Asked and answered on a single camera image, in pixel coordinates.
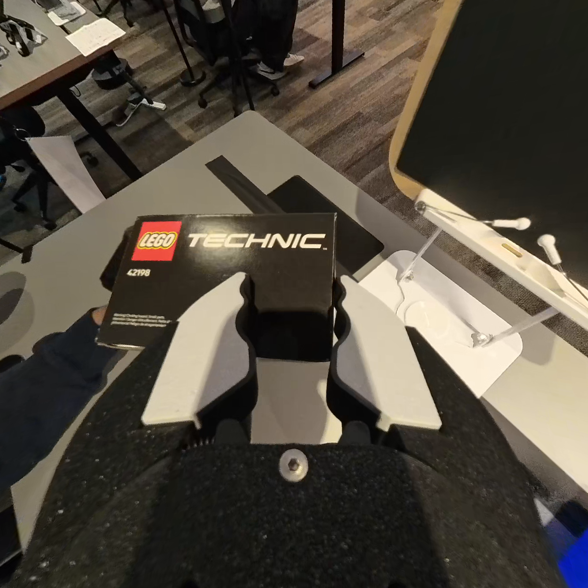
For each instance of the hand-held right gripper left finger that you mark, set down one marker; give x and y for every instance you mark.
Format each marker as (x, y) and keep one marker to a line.
(197, 367)

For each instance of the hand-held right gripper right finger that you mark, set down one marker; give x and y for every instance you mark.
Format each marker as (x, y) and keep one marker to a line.
(390, 367)

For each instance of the black toy brick box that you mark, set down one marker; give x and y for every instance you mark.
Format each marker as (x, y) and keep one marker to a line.
(239, 275)

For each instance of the person's left forearm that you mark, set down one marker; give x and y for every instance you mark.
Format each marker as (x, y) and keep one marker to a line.
(46, 390)

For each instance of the grey desk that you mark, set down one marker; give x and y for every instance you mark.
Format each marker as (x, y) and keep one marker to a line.
(285, 151)

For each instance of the white tipped metal rod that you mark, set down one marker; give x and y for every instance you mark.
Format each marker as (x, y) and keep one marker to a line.
(521, 224)
(547, 242)

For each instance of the white paper sheet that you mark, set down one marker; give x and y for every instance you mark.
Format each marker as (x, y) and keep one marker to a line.
(64, 170)
(94, 36)

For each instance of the blue plastic bin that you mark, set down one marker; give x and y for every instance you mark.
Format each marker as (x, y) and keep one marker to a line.
(574, 565)

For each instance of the black board with wooden rim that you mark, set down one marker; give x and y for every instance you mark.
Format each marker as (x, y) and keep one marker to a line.
(505, 115)

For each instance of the black office chair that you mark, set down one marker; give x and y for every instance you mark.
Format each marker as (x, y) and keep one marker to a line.
(23, 133)

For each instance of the black table leg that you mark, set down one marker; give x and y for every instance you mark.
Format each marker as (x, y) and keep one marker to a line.
(337, 46)

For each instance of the grey office table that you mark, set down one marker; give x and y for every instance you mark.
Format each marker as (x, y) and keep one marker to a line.
(41, 69)

